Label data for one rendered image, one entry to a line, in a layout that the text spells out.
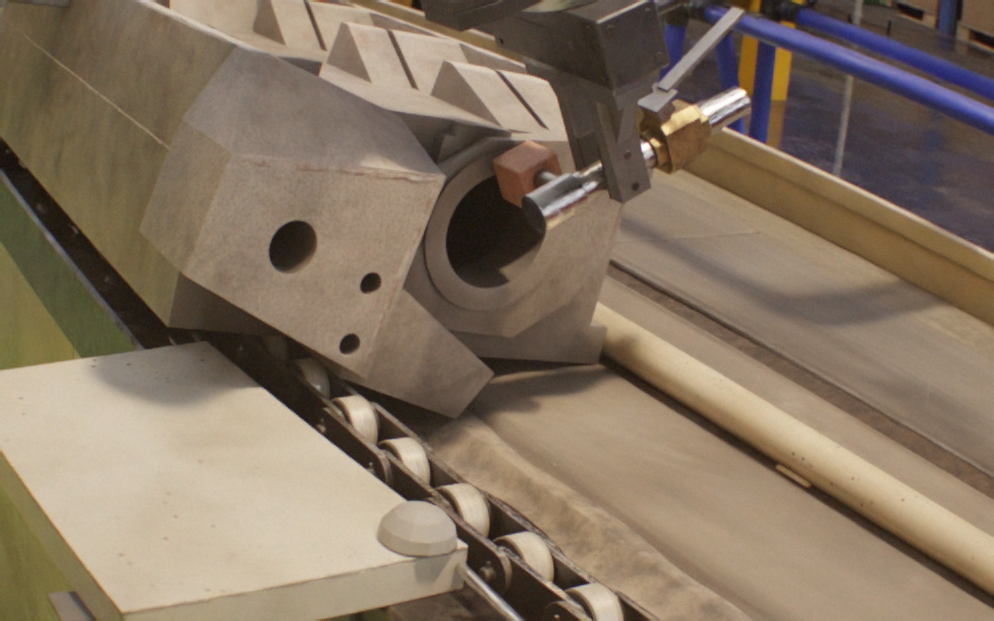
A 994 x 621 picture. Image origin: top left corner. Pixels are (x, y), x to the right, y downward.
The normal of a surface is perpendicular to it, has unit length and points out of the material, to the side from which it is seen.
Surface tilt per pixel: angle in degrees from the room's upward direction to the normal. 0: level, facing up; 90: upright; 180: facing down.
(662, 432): 0
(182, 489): 0
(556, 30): 115
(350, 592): 90
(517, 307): 90
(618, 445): 0
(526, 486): 69
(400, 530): 52
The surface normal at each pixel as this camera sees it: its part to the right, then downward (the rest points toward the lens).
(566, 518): -0.70, -0.29
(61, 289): -0.82, 0.09
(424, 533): 0.14, -0.30
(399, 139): 0.61, -0.74
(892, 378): 0.13, -0.93
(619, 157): 0.56, 0.35
